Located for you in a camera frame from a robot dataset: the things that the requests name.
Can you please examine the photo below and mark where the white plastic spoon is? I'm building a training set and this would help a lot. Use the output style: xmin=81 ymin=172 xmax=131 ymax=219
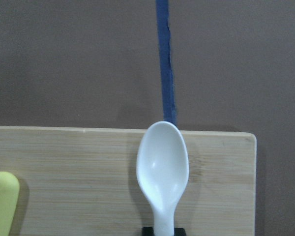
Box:
xmin=136 ymin=121 xmax=189 ymax=236

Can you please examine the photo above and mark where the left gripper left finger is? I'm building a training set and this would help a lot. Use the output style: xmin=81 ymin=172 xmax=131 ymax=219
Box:
xmin=141 ymin=227 xmax=154 ymax=236

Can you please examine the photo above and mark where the bamboo cutting board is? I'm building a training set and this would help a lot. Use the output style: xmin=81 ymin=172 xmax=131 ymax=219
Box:
xmin=0 ymin=126 xmax=256 ymax=236

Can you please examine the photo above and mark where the yellow plastic knife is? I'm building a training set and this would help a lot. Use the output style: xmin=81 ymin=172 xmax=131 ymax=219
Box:
xmin=0 ymin=172 xmax=20 ymax=236

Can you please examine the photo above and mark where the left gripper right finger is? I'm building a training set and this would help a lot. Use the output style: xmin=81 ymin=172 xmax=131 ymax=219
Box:
xmin=174 ymin=228 xmax=186 ymax=236

